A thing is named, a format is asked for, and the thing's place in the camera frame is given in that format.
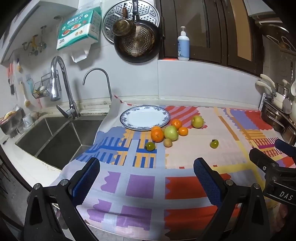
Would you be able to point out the steel dish rack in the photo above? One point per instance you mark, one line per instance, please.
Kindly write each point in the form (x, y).
(10, 121)

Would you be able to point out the stainless steel sink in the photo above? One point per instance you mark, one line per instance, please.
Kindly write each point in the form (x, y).
(57, 139)

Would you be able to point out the steel pot rack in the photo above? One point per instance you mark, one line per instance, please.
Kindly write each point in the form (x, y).
(275, 118)

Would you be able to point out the small copper pot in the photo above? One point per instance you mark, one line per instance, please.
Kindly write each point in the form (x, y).
(123, 26)

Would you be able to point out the small orange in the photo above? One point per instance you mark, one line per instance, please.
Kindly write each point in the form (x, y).
(177, 124)
(155, 127)
(183, 131)

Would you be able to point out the yellow apple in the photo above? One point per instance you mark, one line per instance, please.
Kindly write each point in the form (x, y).
(197, 121)

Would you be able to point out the green paper towel pack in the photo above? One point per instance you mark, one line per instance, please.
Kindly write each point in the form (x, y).
(76, 27)

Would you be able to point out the chrome pull-down faucet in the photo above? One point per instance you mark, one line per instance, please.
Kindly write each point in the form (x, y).
(55, 88)

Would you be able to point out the thin gooseneck faucet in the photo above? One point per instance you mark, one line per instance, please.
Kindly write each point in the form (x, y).
(106, 78)

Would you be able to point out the dark wooden cabinet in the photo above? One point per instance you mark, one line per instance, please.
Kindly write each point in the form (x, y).
(208, 27)

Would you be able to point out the yellow wall hooks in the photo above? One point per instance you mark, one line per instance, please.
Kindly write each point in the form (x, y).
(34, 42)

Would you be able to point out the brown kiwi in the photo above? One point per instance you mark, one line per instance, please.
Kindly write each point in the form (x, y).
(167, 143)

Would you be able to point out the perforated steel steamer plate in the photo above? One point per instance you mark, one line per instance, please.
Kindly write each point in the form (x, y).
(148, 11)

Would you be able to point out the black frying pan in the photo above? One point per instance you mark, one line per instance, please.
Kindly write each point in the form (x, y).
(138, 41)

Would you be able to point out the blue rimmed white plate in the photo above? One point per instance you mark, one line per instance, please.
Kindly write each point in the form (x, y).
(143, 118)

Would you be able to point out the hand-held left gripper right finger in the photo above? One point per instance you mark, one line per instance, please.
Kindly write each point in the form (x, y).
(205, 183)

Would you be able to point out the green apple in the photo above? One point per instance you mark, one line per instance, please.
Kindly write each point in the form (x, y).
(171, 132)

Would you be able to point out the green tomato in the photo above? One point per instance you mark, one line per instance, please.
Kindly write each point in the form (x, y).
(214, 144)
(150, 146)

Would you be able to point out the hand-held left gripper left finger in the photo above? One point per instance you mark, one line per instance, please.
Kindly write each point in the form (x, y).
(86, 180)

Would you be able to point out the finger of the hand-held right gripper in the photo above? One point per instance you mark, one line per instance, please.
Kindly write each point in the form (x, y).
(285, 147)
(261, 158)

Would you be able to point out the white mug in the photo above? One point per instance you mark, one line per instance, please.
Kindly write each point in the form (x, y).
(27, 120)

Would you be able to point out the large orange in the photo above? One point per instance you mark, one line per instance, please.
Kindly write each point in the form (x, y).
(157, 136)

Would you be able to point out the white pump bottle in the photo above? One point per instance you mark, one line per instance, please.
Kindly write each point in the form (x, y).
(183, 46)

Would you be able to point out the colourful patterned tablecloth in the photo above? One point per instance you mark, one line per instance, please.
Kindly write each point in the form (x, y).
(138, 185)

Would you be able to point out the person's right hand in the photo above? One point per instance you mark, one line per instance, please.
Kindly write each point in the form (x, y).
(283, 217)

